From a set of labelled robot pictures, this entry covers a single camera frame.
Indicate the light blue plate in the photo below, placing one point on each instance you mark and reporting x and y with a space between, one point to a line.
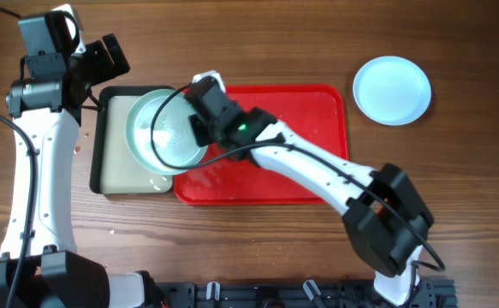
392 90

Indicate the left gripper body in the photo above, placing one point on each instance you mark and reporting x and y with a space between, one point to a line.
99 65

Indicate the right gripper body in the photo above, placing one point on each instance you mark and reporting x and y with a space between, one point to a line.
204 133

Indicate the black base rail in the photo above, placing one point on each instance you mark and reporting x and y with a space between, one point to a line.
344 294

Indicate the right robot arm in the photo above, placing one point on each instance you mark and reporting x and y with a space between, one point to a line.
386 220

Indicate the pale green plate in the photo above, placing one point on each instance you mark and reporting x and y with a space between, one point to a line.
159 135

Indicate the red serving tray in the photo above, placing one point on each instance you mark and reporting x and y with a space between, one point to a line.
314 111

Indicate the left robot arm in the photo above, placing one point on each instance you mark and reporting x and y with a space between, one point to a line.
39 263

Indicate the black water tray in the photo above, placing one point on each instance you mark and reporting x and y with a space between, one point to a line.
114 170

